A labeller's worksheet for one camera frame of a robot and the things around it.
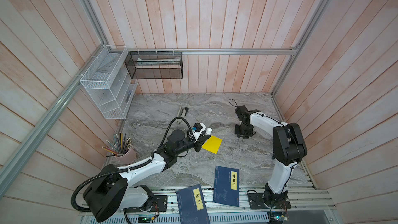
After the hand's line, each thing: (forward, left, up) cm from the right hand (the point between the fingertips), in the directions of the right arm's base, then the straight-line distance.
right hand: (239, 135), depth 97 cm
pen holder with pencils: (-16, +66, +8) cm, 69 cm away
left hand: (-11, +21, +18) cm, 30 cm away
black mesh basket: (+28, +53, +33) cm, 68 cm away
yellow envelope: (-7, +18, 0) cm, 19 cm away
